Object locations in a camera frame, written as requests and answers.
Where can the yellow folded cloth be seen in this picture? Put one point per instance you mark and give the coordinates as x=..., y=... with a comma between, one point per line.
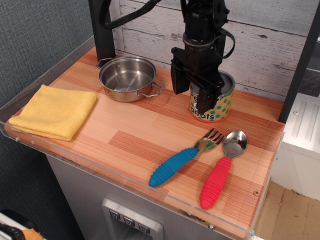
x=55, y=113

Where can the grey toy fridge cabinet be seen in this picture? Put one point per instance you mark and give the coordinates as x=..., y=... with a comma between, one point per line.
x=85, y=192

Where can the black frame post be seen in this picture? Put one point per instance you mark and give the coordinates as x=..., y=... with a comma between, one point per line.
x=301, y=67
x=103, y=38

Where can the small steel pot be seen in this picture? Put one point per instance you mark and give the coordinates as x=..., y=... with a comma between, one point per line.
x=128, y=79

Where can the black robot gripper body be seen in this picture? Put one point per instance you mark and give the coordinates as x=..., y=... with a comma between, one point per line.
x=200, y=62

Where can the silver dispenser button panel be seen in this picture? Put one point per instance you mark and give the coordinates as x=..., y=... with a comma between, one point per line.
x=126, y=224

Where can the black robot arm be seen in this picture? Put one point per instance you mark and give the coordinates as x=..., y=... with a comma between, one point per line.
x=204, y=44

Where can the green orange dotted can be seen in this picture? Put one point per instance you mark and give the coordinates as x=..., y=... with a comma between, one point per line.
x=223, y=104

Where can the white toy kitchen unit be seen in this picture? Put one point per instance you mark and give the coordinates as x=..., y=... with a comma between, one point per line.
x=297, y=163

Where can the blue handled fork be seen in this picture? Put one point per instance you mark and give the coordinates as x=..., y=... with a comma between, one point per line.
x=173, y=164

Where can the black left frame post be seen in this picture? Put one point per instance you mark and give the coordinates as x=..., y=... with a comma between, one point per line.
x=103, y=38

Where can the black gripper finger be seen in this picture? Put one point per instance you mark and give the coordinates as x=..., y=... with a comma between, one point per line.
x=180, y=83
x=207, y=98

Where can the red handled spoon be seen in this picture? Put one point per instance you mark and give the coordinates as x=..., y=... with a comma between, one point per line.
x=233, y=146

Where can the black and orange object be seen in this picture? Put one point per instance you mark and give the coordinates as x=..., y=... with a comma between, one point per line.
x=14, y=226

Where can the clear acrylic counter guard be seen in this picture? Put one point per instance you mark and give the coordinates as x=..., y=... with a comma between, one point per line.
x=124, y=143

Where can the black right frame post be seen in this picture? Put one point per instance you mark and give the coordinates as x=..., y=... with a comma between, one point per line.
x=301, y=67

